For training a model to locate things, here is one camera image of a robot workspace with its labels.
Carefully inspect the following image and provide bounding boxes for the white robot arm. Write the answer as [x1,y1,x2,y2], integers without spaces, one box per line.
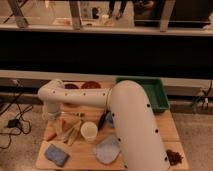
[38,79,170,171]

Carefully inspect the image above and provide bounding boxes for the purple bowl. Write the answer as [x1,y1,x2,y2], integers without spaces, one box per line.
[65,83,79,89]

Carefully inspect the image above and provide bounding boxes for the red bowl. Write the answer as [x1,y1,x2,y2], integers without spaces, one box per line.
[81,81,101,89]

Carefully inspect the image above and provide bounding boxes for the wooden board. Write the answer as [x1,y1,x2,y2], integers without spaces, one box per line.
[35,81,190,171]

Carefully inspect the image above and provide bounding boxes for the white cup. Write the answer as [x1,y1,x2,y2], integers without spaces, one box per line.
[80,122,98,142]

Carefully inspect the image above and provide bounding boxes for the blue sponge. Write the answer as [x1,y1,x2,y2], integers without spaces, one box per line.
[44,144,70,167]

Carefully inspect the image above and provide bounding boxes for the black power adapter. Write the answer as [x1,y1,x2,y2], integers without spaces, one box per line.
[7,119,19,128]

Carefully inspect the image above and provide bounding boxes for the blue cup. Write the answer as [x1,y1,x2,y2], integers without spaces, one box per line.
[106,112,114,128]

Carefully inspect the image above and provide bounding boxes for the grey blue cloth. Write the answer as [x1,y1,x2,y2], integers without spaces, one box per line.
[93,135,120,165]

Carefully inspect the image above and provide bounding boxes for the green plastic tray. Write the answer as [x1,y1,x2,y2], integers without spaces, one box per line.
[116,77,170,113]

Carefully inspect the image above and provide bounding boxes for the pile of dark raisins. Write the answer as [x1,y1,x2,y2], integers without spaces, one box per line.
[166,149,183,166]

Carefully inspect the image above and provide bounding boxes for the black cables on floor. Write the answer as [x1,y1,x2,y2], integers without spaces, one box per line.
[0,79,35,150]

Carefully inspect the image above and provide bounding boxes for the black handled brush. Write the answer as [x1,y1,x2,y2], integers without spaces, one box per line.
[98,110,109,131]

